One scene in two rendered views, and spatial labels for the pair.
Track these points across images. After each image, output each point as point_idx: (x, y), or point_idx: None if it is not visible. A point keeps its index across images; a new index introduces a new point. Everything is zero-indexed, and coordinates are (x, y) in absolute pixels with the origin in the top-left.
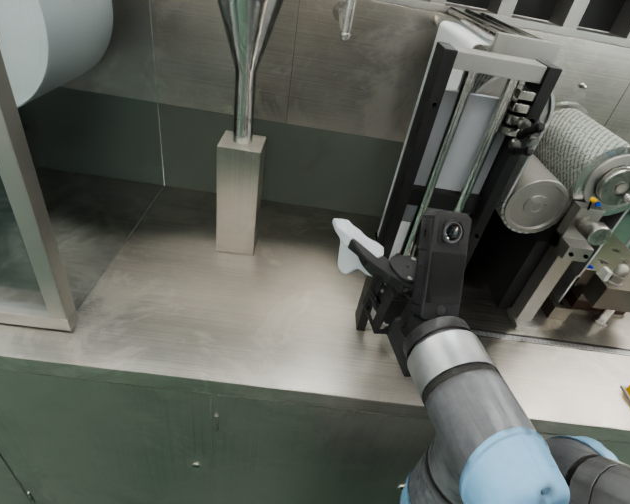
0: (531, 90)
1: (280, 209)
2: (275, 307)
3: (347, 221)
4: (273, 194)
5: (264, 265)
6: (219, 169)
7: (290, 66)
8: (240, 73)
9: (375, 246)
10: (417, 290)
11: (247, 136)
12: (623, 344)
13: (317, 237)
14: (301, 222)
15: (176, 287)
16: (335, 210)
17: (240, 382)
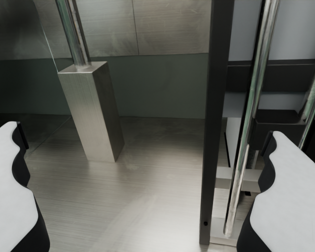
0: None
1: (147, 122)
2: (119, 215)
3: (7, 126)
4: (142, 111)
5: (122, 170)
6: (66, 93)
7: (131, 7)
8: (57, 0)
9: None
10: None
11: (82, 60)
12: None
13: (173, 141)
14: (162, 130)
15: (41, 197)
16: (191, 118)
17: None
